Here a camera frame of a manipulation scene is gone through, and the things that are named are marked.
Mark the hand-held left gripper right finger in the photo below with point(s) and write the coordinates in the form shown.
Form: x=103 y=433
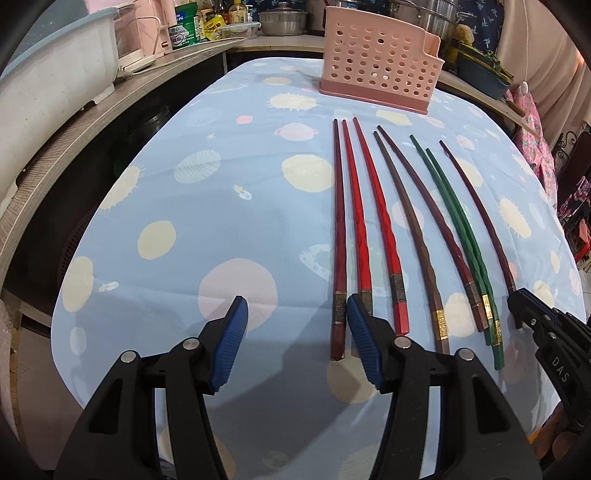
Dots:
x=364 y=341

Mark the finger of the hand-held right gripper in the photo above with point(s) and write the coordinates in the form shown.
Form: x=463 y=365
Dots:
x=531 y=311

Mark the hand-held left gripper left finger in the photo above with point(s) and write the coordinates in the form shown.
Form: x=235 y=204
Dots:
x=231 y=341

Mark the green chopstick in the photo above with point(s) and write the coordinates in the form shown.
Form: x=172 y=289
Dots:
x=488 y=339
x=498 y=357

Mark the maroon chopstick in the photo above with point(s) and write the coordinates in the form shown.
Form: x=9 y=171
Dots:
x=480 y=318
x=499 y=242

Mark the brown chopstick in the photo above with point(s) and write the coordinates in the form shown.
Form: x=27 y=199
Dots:
x=442 y=339

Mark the dark red chopstick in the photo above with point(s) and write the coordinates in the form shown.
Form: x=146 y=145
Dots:
x=339 y=230

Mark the pink perforated utensil holder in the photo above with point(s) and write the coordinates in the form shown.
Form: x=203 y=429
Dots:
x=369 y=55

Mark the person's right hand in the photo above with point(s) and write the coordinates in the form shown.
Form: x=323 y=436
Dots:
x=567 y=447

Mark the blue planet print tablecloth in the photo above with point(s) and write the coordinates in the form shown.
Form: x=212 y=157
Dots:
x=221 y=207

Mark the black metal chair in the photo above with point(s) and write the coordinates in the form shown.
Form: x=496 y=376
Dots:
x=570 y=152

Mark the pink floral cloth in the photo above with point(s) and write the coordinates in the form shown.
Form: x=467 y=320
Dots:
x=531 y=138

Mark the dark blue basin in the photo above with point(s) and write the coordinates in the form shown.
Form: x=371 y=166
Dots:
x=482 y=76

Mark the beige curtain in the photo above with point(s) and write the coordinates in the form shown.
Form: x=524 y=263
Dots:
x=549 y=46

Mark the yellow sponge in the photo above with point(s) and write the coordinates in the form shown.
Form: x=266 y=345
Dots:
x=465 y=34

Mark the navy floral cloth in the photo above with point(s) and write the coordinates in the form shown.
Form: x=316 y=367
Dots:
x=485 y=23

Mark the large steel steamer pot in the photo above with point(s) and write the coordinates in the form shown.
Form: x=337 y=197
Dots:
x=429 y=18

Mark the clear food container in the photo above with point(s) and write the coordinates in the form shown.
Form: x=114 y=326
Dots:
x=240 y=30

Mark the yellow snack packet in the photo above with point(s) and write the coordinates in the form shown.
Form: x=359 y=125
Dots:
x=213 y=28

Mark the green milk powder can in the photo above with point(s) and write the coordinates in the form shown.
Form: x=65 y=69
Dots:
x=184 y=30

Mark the white kitchen appliance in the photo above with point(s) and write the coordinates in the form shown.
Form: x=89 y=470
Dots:
x=134 y=41

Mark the white dish drainer box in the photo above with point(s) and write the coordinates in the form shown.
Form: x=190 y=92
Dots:
x=41 y=87

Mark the steel pot with lid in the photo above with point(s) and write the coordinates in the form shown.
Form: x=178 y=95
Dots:
x=282 y=21

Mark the yellow soap bottle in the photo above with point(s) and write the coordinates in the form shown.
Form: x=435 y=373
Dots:
x=238 y=11

